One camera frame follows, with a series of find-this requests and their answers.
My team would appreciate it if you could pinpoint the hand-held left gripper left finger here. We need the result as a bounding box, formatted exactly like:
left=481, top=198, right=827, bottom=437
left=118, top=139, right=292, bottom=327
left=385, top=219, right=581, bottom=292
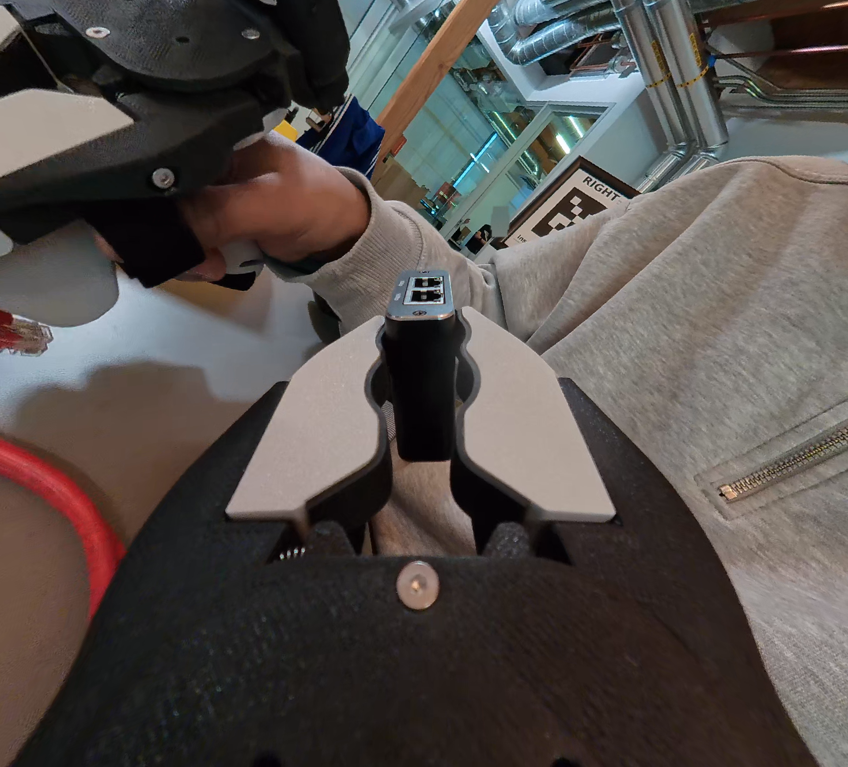
left=225, top=317, right=395, bottom=526

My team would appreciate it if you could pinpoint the framed checkered marker sign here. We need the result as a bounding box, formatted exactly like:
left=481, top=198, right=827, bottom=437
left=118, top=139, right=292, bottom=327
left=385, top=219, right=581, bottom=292
left=502, top=158, right=642, bottom=249

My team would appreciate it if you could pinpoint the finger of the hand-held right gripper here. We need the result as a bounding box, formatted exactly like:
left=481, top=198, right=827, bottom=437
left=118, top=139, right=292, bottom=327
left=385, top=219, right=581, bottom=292
left=0, top=2, right=62, bottom=92
left=0, top=88, right=135, bottom=180

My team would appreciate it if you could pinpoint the black network adapter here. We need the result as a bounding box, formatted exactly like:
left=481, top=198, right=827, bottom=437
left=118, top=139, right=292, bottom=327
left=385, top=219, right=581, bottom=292
left=384, top=270, right=458, bottom=462

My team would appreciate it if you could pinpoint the person's right hand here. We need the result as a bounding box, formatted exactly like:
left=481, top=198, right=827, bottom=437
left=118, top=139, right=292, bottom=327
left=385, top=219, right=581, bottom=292
left=179, top=131, right=372, bottom=284

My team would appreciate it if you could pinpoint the silver pipe bundle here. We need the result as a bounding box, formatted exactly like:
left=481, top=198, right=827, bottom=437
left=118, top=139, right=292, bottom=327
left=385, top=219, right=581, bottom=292
left=457, top=0, right=848, bottom=192

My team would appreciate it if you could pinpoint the red network cable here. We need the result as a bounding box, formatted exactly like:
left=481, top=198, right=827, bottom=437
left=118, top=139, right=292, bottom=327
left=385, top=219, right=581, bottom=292
left=0, top=310, right=127, bottom=622

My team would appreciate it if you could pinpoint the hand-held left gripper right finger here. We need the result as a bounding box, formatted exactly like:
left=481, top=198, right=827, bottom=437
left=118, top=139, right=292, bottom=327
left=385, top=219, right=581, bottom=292
left=454, top=306, right=617, bottom=524

